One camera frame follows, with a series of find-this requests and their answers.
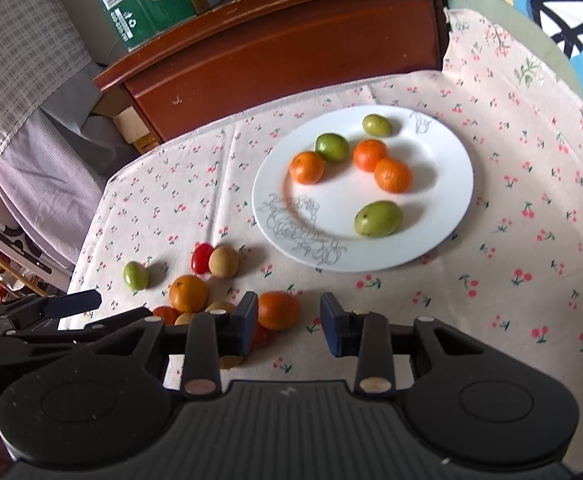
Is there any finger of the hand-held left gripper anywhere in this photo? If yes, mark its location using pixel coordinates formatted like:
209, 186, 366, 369
0, 288, 103, 330

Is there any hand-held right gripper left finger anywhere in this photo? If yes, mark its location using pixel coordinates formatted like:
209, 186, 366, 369
84, 291, 260, 396

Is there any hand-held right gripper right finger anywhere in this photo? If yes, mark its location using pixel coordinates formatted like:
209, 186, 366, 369
320, 291, 493, 395

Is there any orange mandarin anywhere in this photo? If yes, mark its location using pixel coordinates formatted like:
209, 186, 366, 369
257, 291, 301, 331
152, 306, 181, 326
289, 151, 326, 185
168, 274, 209, 313
374, 157, 414, 194
352, 138, 389, 172

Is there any red cherry tomato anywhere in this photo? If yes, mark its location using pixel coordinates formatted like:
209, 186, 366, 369
191, 243, 215, 275

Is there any white plate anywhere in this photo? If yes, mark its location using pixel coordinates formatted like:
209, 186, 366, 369
251, 105, 475, 273

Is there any wooden rack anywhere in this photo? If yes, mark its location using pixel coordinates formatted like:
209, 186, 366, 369
0, 237, 47, 306

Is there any lilac checked cloth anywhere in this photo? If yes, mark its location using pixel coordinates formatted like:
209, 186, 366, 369
0, 57, 139, 268

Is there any cardboard box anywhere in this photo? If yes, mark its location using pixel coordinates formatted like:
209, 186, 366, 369
92, 92, 161, 156

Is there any cherry print tablecloth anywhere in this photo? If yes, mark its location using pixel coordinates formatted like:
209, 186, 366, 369
64, 7, 583, 480

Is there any pale plaid cloth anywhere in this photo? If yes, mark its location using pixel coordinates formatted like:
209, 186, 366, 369
0, 0, 94, 173

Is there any brown wooden cabinet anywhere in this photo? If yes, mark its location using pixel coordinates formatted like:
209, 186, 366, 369
92, 0, 458, 143

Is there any green carton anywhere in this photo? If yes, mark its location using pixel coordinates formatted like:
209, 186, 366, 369
76, 0, 198, 52

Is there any grey-green bed sheet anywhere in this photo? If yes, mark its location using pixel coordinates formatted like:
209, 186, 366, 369
444, 0, 583, 126

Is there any black and white folding frame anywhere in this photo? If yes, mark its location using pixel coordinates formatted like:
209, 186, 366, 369
0, 205, 74, 293

